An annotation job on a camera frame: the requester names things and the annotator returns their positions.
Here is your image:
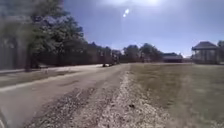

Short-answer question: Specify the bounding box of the row of dark trees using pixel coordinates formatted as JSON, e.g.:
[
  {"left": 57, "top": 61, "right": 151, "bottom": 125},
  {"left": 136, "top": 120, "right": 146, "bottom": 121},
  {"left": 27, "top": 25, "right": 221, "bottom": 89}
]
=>
[{"left": 79, "top": 41, "right": 165, "bottom": 65}]

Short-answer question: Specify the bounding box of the grey gravel road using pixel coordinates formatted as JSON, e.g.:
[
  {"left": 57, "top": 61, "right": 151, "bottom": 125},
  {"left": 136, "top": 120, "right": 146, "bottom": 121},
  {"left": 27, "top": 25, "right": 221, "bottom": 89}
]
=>
[{"left": 0, "top": 63, "right": 169, "bottom": 128}]

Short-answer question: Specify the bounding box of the pale paved path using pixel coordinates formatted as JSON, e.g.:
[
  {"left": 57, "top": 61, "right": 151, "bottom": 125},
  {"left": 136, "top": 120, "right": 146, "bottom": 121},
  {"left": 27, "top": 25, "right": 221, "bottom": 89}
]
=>
[{"left": 0, "top": 64, "right": 105, "bottom": 75}]

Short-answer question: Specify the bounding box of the low dark building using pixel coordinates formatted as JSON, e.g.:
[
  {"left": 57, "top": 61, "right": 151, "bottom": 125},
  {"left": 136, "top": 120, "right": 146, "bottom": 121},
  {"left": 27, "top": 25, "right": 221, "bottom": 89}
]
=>
[{"left": 162, "top": 52, "right": 184, "bottom": 64}]

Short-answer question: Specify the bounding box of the dry brown grass field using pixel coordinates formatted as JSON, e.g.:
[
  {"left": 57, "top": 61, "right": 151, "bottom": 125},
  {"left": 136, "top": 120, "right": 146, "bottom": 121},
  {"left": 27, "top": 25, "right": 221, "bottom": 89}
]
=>
[{"left": 127, "top": 62, "right": 224, "bottom": 128}]

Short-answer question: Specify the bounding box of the large leafy tree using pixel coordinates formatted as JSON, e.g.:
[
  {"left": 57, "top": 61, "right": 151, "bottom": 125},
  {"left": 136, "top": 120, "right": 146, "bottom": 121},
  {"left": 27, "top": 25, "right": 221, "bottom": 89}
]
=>
[{"left": 19, "top": 0, "right": 90, "bottom": 73}]

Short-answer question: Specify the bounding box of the dry grass strip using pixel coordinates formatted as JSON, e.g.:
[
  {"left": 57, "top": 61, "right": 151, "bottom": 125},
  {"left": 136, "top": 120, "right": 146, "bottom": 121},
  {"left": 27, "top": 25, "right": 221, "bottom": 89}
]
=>
[{"left": 0, "top": 68, "right": 101, "bottom": 89}]

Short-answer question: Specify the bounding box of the open pavilion with roof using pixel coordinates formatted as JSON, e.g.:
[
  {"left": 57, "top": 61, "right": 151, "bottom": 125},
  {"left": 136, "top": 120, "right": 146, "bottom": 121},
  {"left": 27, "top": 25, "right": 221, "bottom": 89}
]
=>
[{"left": 190, "top": 40, "right": 222, "bottom": 65}]

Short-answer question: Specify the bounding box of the grey building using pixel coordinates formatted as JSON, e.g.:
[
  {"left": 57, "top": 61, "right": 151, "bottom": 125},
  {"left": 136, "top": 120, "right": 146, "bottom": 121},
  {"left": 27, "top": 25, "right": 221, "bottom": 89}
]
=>
[{"left": 0, "top": 0, "right": 32, "bottom": 72}]

